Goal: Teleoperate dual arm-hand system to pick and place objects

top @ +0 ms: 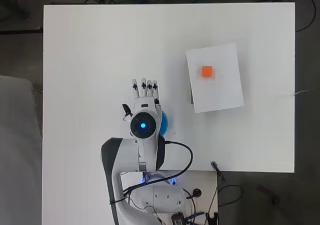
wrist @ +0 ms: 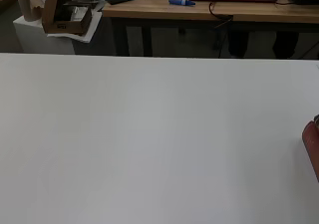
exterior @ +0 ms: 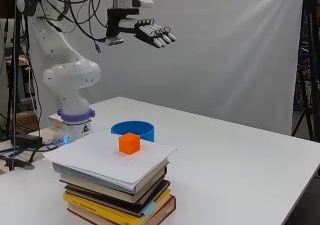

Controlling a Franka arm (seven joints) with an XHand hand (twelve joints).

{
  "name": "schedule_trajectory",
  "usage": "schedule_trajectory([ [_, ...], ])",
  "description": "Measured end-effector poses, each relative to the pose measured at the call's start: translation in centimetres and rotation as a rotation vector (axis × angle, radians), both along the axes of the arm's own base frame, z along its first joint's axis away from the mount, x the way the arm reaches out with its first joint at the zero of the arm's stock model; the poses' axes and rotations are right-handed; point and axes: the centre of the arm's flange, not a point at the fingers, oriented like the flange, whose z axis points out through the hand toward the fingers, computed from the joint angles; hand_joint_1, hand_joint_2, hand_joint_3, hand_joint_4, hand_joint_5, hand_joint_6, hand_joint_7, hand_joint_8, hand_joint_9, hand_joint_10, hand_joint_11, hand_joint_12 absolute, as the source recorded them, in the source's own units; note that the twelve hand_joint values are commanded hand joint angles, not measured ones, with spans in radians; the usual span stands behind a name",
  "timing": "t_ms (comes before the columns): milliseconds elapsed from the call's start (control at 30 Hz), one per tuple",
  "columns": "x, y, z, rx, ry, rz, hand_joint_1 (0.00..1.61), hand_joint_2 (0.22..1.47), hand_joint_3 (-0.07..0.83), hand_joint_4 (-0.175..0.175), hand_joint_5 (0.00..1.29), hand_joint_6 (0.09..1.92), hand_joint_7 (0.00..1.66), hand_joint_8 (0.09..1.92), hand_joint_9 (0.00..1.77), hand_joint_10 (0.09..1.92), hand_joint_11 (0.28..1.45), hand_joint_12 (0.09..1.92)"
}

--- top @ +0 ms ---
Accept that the blue round tub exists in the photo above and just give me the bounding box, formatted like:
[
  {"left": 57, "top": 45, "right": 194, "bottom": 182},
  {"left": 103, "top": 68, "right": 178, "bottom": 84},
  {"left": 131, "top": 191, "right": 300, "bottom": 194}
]
[{"left": 159, "top": 112, "right": 170, "bottom": 137}]

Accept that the white flat box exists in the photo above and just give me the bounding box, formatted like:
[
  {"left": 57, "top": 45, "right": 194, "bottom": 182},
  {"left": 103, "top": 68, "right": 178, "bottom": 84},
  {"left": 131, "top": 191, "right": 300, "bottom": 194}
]
[{"left": 185, "top": 42, "right": 245, "bottom": 114}]

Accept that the black stand rod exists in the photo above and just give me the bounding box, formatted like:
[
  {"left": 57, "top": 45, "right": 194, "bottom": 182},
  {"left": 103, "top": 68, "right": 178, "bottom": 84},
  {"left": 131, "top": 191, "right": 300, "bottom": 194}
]
[{"left": 210, "top": 161, "right": 227, "bottom": 182}]

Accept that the orange cube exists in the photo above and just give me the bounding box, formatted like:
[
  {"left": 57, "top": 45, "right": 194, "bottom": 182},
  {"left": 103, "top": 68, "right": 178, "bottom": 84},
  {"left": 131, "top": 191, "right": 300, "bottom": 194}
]
[{"left": 201, "top": 65, "right": 215, "bottom": 78}]

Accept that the white cable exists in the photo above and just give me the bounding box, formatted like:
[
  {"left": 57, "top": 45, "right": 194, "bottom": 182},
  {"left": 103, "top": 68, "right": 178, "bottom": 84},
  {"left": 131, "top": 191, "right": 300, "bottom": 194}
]
[{"left": 293, "top": 84, "right": 320, "bottom": 97}]

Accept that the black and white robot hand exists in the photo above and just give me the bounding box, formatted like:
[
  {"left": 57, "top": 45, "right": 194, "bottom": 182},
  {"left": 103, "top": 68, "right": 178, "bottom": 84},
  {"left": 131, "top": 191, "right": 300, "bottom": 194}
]
[{"left": 121, "top": 77, "right": 163, "bottom": 122}]

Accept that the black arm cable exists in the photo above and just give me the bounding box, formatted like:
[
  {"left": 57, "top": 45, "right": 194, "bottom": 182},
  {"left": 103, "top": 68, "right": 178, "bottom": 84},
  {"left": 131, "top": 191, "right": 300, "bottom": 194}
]
[{"left": 109, "top": 140, "right": 194, "bottom": 205}]

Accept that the black floor cable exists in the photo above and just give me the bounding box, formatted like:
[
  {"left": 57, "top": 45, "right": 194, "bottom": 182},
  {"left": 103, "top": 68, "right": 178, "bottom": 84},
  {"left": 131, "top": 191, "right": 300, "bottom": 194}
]
[{"left": 256, "top": 0, "right": 318, "bottom": 33}]

